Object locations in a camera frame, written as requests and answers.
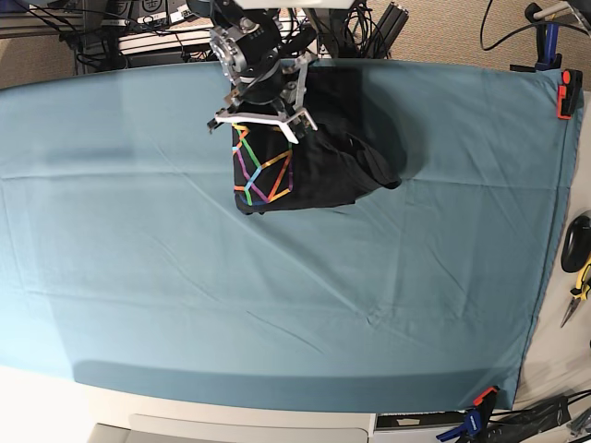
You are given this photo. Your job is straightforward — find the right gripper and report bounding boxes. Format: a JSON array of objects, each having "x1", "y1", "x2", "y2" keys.
[{"x1": 207, "y1": 52, "x2": 318, "y2": 144}]

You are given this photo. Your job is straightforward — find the black T-shirt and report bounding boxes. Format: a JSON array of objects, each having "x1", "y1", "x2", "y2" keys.
[{"x1": 232, "y1": 66, "x2": 401, "y2": 215}]

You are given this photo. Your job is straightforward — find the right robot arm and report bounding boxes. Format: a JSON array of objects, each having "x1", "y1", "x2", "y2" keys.
[{"x1": 189, "y1": 1, "x2": 318, "y2": 144}]

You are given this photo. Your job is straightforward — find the black electronics boxes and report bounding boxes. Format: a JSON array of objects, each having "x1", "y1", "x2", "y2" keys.
[{"x1": 102, "y1": 0, "x2": 193, "y2": 28}]

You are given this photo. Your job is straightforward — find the teal table cloth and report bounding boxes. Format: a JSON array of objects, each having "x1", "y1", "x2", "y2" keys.
[{"x1": 1, "y1": 61, "x2": 583, "y2": 413}]

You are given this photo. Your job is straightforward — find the red black clamp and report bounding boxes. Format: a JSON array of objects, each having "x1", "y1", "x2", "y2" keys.
[{"x1": 557, "y1": 69, "x2": 583, "y2": 120}]

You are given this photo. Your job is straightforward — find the black computer mouse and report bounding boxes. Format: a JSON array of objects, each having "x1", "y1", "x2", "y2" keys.
[{"x1": 561, "y1": 215, "x2": 590, "y2": 273}]

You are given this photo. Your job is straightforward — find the blue orange clamp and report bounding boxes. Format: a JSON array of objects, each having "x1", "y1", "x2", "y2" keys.
[{"x1": 436, "y1": 386, "x2": 500, "y2": 442}]

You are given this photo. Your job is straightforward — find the blue handled bar clamp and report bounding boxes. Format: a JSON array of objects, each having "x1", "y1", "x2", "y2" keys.
[{"x1": 510, "y1": 1, "x2": 568, "y2": 72}]

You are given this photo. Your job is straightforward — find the white table frame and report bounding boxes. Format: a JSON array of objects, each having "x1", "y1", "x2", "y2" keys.
[{"x1": 88, "y1": 408, "x2": 436, "y2": 442}]

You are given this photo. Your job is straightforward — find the yellow handled pliers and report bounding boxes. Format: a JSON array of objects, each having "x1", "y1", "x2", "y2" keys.
[{"x1": 561, "y1": 258, "x2": 590, "y2": 328}]

